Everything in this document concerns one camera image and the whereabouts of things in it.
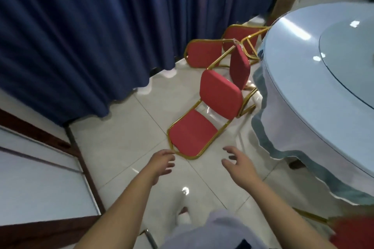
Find person's left hand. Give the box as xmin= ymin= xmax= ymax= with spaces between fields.
xmin=146 ymin=149 xmax=176 ymax=186

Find person's right hand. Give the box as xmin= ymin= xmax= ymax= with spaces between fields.
xmin=221 ymin=146 xmax=261 ymax=191

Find person's left forearm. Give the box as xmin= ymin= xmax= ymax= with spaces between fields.
xmin=74 ymin=168 xmax=157 ymax=249

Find person's right forearm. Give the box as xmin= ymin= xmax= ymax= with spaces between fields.
xmin=248 ymin=180 xmax=336 ymax=249

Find person's white shoe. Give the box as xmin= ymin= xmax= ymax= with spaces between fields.
xmin=175 ymin=206 xmax=192 ymax=226

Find person's grey trousers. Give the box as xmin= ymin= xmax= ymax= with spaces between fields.
xmin=161 ymin=210 xmax=267 ymax=249

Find grey metal bar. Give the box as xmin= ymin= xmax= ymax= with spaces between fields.
xmin=139 ymin=229 xmax=159 ymax=249

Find round table with white tablecloth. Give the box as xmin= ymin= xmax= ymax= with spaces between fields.
xmin=251 ymin=2 xmax=374 ymax=206

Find dark blue curtain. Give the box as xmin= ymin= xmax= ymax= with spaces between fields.
xmin=0 ymin=0 xmax=310 ymax=127

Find round glass turntable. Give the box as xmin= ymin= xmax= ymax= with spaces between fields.
xmin=318 ymin=15 xmax=374 ymax=110

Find brown wooden panel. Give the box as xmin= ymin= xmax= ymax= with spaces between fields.
xmin=265 ymin=0 xmax=300 ymax=26

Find red chair with gold frame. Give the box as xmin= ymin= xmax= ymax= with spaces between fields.
xmin=167 ymin=69 xmax=259 ymax=160
xmin=221 ymin=24 xmax=272 ymax=62
xmin=183 ymin=39 xmax=252 ymax=91
xmin=292 ymin=207 xmax=374 ymax=249

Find white door with wooden frame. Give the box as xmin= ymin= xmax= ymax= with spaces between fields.
xmin=0 ymin=88 xmax=106 ymax=249

